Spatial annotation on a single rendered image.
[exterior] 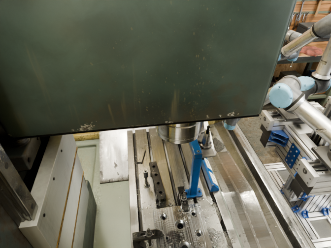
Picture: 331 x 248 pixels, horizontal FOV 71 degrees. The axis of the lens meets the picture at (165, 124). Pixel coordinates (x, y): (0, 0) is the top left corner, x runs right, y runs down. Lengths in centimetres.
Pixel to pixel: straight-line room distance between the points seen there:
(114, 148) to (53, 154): 99
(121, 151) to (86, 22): 143
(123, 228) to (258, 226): 79
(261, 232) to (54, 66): 134
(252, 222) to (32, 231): 115
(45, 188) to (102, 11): 55
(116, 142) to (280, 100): 119
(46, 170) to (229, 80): 63
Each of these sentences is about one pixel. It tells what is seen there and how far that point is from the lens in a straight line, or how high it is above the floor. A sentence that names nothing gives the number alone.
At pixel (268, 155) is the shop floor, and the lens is 302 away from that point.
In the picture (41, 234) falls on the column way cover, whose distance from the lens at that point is 79.
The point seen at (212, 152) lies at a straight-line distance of 113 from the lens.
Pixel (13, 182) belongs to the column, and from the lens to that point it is 66.
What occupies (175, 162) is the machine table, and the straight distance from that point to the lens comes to 149.
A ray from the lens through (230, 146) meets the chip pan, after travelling 199.
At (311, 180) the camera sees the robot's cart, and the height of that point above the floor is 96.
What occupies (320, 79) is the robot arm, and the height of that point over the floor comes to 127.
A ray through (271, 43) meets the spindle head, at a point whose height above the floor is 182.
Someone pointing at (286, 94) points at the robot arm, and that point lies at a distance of 128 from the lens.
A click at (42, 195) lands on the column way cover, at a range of 80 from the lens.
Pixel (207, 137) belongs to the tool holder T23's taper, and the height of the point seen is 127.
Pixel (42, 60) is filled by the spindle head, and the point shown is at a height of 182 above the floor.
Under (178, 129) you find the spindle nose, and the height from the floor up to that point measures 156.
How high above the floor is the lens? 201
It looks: 39 degrees down
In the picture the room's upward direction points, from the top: straight up
